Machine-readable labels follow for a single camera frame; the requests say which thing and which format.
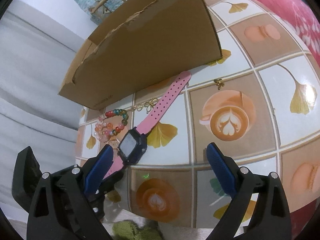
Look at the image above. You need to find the pink strap smartwatch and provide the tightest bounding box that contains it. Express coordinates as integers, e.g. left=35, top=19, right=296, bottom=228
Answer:
left=104, top=71, right=191, bottom=178

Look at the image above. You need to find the multicolour bead bracelet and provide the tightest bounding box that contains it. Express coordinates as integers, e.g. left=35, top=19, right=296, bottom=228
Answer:
left=105, top=108, right=130, bottom=136

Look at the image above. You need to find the white fluffy towel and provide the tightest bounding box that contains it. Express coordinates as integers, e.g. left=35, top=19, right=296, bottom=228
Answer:
left=100, top=213, right=165, bottom=240

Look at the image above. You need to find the white curtain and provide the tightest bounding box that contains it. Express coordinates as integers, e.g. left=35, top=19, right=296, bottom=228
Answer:
left=1, top=12, right=82, bottom=222

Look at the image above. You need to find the small gold bow earring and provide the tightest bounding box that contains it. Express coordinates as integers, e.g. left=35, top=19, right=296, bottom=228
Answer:
left=214, top=79, right=225, bottom=90

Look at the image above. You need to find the wooden chair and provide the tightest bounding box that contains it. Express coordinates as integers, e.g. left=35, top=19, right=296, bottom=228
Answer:
left=89, top=0, right=126, bottom=21

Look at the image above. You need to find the brown cardboard box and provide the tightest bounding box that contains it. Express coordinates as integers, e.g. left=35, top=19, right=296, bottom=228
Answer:
left=59, top=0, right=222, bottom=110

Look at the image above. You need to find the pink floral blanket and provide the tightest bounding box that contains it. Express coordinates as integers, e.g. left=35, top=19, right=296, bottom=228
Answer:
left=257, top=0, right=319, bottom=62

